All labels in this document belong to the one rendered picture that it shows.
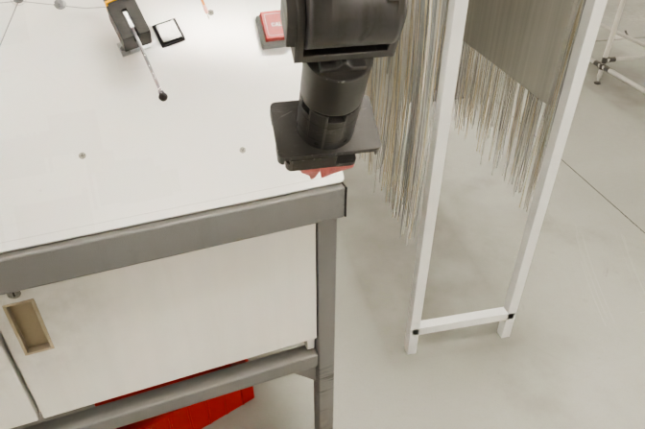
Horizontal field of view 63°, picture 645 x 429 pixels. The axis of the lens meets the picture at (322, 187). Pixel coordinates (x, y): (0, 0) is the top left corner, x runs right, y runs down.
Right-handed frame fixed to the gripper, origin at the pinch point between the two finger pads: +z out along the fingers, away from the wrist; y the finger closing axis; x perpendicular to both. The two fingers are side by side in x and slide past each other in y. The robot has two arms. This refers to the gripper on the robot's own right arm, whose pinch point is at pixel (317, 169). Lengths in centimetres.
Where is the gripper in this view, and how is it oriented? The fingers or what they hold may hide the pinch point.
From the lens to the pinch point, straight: 60.4
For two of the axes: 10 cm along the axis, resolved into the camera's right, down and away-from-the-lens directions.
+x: 1.8, 8.8, -4.3
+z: -1.0, 4.5, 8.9
